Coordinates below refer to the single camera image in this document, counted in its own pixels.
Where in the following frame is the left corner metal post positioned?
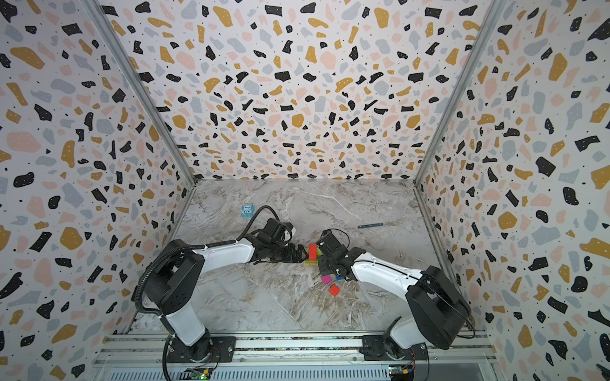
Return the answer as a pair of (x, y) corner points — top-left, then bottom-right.
(83, 0), (197, 187)

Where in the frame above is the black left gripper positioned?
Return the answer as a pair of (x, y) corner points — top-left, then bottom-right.
(268, 244), (308, 263)

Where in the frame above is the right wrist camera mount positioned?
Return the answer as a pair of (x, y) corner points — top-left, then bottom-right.
(316, 228), (348, 258)

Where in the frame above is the right corner metal post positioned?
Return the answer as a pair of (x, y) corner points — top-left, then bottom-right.
(413, 0), (508, 187)

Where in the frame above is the blue owl toy block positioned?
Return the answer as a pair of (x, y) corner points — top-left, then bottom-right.
(241, 203), (256, 218)

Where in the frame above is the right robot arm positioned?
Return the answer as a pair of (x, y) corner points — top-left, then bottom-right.
(318, 244), (471, 360)

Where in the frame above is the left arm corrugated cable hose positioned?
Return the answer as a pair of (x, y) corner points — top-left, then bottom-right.
(134, 204), (282, 381)

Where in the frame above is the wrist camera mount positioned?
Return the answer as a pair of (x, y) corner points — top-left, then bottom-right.
(316, 228), (348, 258)
(257, 218), (295, 244)

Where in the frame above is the red arch block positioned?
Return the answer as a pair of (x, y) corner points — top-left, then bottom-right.
(308, 244), (318, 262)

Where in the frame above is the corner metal post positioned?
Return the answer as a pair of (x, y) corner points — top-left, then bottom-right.
(83, 0), (197, 187)
(413, 0), (508, 187)

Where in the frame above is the small red cube block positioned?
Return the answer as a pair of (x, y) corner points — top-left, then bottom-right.
(329, 285), (340, 297)

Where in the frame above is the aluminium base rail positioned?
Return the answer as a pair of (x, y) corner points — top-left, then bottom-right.
(93, 331), (498, 368)

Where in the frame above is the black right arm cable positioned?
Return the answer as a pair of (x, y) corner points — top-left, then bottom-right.
(318, 227), (478, 381)

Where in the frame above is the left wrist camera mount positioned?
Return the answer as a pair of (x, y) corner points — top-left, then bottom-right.
(257, 218), (295, 244)

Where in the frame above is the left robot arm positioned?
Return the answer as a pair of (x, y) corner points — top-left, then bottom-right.
(133, 236), (308, 362)

